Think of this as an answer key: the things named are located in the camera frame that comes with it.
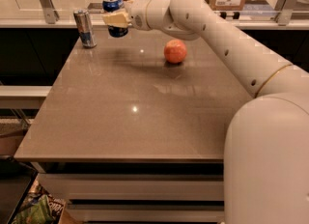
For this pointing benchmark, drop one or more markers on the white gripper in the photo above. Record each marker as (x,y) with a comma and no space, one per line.
(136,13)

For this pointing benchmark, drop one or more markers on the blue pepsi can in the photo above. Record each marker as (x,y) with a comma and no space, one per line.
(110,6)

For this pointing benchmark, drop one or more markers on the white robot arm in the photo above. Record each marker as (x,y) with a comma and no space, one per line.
(266,155)

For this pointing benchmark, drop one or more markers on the silver redbull can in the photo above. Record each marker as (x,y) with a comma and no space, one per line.
(85,29)

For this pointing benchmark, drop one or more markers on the orange round fruit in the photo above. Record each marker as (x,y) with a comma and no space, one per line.
(175,51)

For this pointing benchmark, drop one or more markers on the upper white drawer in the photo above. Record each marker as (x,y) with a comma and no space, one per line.
(133,187)

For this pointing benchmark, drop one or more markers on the white drawer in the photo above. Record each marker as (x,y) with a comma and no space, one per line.
(133,187)
(146,213)

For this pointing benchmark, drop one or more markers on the lower white drawer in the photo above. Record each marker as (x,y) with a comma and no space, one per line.
(146,213)

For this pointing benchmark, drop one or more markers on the green snack bag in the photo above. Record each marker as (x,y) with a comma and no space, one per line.
(43,210)

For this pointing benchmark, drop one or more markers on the left metal glass bracket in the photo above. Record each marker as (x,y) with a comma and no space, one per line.
(50,14)

